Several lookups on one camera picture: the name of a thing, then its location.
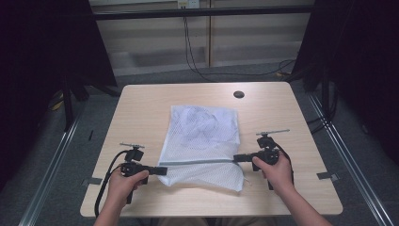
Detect person's right hand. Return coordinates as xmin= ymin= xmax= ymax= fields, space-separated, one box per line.
xmin=252 ymin=153 xmax=295 ymax=197

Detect grey tape piece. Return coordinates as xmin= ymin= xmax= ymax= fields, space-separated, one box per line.
xmin=82 ymin=177 xmax=103 ymax=186
xmin=316 ymin=172 xmax=340 ymax=182

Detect metal floor rail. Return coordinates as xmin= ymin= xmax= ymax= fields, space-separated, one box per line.
xmin=307 ymin=92 xmax=394 ymax=226
xmin=18 ymin=117 xmax=81 ymax=226

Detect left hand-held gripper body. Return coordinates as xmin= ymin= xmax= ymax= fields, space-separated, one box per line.
xmin=120 ymin=142 xmax=150 ymax=205

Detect black floor cables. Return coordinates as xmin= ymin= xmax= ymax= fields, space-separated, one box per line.
xmin=305 ymin=83 xmax=340 ymax=135

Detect white mesh laundry bag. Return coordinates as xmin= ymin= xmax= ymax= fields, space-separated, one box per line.
xmin=156 ymin=105 xmax=252 ymax=193

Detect person's legs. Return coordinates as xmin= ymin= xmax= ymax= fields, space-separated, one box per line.
xmin=158 ymin=217 xmax=279 ymax=226

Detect black horizontal bar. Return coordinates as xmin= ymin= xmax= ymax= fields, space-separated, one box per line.
xmin=93 ymin=5 xmax=314 ymax=21

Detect white garment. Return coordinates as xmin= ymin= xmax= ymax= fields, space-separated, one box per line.
xmin=175 ymin=106 xmax=236 ymax=142

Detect black wall cables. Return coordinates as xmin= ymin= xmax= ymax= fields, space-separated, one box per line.
xmin=183 ymin=16 xmax=297 ymax=82

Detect white wall outlet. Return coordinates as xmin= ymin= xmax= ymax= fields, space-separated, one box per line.
xmin=177 ymin=0 xmax=200 ymax=9

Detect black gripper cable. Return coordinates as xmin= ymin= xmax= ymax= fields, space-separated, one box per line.
xmin=274 ymin=142 xmax=295 ymax=186
xmin=94 ymin=150 xmax=130 ymax=218

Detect black curtain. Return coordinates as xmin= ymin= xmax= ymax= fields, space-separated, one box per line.
xmin=0 ymin=0 xmax=119 ymax=189
xmin=291 ymin=0 xmax=399 ymax=164

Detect person's left hand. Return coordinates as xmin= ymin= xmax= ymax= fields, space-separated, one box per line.
xmin=107 ymin=169 xmax=150 ymax=208

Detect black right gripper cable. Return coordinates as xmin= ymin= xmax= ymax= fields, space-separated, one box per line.
xmin=274 ymin=142 xmax=295 ymax=186

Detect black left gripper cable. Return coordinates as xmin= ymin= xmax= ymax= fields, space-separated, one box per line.
xmin=94 ymin=150 xmax=130 ymax=218

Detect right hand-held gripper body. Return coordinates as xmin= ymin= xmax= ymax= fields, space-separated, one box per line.
xmin=251 ymin=128 xmax=291 ymax=191

